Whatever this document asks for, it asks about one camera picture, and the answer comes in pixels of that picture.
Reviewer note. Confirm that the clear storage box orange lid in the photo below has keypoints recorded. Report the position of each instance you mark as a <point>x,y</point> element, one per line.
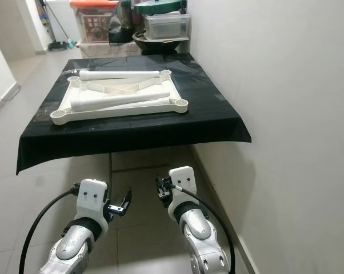
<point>93,23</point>

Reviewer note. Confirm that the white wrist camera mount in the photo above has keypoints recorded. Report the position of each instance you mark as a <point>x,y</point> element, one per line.
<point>182,185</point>
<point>93,200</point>

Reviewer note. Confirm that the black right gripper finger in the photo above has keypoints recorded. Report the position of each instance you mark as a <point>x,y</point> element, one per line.
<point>160,184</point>

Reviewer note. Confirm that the clear tape strip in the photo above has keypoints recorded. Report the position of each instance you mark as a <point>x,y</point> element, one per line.
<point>47,109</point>
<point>72,63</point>

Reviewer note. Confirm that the black tablecloth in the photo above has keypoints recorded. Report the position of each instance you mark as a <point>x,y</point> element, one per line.
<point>138,131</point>

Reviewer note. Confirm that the white plastic children table top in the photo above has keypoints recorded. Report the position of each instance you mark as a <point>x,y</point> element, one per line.
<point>64,103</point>

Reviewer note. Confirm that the beige table cover cloth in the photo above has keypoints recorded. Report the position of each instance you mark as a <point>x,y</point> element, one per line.
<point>106,50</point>

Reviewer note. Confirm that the clear container with green lid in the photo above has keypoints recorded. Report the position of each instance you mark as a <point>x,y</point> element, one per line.
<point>166,24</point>

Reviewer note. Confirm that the white chest appliance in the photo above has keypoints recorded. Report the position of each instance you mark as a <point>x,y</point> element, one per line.
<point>66,20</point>

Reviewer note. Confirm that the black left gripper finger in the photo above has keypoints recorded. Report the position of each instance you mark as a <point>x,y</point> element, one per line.
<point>128,200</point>

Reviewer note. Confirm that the black wok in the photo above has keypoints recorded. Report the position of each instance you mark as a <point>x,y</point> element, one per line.
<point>152,47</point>

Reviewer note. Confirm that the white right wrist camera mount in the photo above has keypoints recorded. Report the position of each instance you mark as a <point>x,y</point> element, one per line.
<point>182,185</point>

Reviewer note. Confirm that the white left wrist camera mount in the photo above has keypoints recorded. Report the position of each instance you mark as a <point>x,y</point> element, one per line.
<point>93,200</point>

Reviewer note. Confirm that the white plastic table leg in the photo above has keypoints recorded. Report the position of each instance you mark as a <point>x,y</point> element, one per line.
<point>118,75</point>
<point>115,101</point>

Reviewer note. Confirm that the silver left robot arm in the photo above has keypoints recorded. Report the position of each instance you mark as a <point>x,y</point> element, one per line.
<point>69,251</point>

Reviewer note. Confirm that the mop with green head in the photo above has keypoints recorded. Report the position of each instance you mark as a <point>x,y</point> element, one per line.
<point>63,44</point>

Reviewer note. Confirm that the black bag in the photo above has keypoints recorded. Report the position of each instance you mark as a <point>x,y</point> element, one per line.
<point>123,23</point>

